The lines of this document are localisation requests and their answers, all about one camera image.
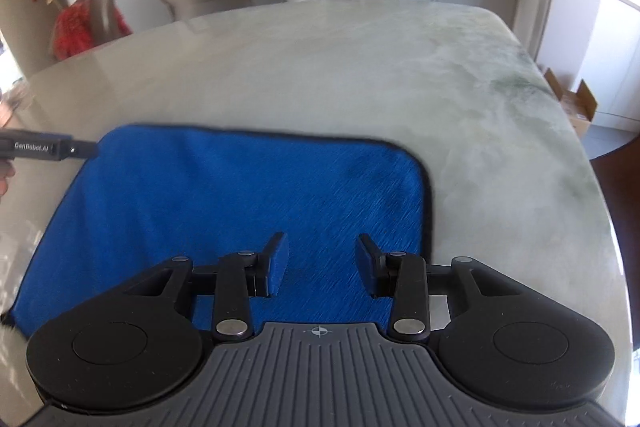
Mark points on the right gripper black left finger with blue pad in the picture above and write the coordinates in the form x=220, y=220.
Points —
x=253, y=273

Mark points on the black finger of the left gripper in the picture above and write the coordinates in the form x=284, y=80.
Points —
x=85, y=149

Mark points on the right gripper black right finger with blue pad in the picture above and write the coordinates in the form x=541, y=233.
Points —
x=380, y=272

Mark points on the blue grey microfibre towel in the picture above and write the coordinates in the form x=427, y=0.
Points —
x=158, y=192

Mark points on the person's hand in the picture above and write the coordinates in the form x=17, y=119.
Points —
x=7, y=172

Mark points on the chair with red cloth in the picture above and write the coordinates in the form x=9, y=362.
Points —
x=85, y=25

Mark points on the open cardboard box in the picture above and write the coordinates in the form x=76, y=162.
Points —
x=579, y=106

